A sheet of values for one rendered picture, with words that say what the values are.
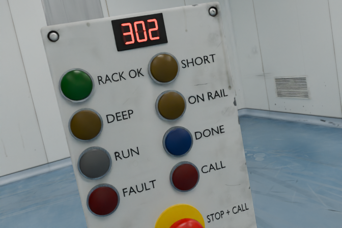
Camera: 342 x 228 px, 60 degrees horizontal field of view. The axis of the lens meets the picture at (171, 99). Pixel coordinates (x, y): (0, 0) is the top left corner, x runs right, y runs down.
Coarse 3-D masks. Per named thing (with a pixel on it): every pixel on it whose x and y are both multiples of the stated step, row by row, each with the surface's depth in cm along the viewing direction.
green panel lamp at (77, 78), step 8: (72, 72) 25; (80, 72) 25; (64, 80) 25; (72, 80) 25; (80, 80) 25; (88, 80) 26; (64, 88) 25; (72, 88) 25; (80, 88) 25; (88, 88) 26; (72, 96) 25; (80, 96) 25
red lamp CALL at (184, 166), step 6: (180, 168) 28; (186, 168) 28; (192, 168) 29; (174, 174) 28; (180, 174) 28; (186, 174) 28; (192, 174) 29; (174, 180) 28; (180, 180) 28; (186, 180) 28; (192, 180) 29; (180, 186) 28; (186, 186) 28; (192, 186) 29
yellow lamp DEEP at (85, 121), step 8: (80, 112) 26; (88, 112) 26; (72, 120) 26; (80, 120) 26; (88, 120) 26; (96, 120) 26; (72, 128) 26; (80, 128) 26; (88, 128) 26; (96, 128) 26; (80, 136) 26; (88, 136) 26
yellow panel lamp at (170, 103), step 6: (162, 96) 27; (168, 96) 27; (174, 96) 28; (180, 96) 28; (162, 102) 27; (168, 102) 27; (174, 102) 28; (180, 102) 28; (162, 108) 27; (168, 108) 27; (174, 108) 28; (180, 108) 28; (162, 114) 28; (168, 114) 28; (174, 114) 28; (180, 114) 28
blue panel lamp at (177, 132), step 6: (174, 132) 28; (180, 132) 28; (186, 132) 28; (168, 138) 28; (174, 138) 28; (180, 138) 28; (186, 138) 28; (168, 144) 28; (174, 144) 28; (180, 144) 28; (186, 144) 28; (168, 150) 28; (174, 150) 28; (180, 150) 28; (186, 150) 28
